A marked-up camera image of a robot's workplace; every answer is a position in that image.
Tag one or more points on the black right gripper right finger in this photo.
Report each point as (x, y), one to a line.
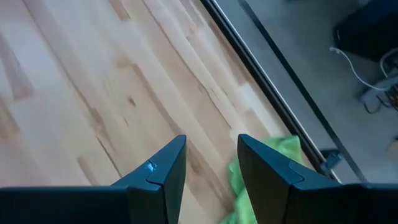
(295, 202)

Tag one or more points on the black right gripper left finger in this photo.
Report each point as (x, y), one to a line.
(140, 205)

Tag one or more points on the green and orange cloth pair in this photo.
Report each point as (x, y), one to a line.
(237, 193)

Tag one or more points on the grey power strip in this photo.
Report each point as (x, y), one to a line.
(382, 88)

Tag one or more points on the black box on floor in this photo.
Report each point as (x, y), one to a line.
(370, 31)

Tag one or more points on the black frame clamp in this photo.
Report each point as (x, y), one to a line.
(331, 160)

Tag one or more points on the black aluminium table frame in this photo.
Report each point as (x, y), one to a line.
(264, 84)

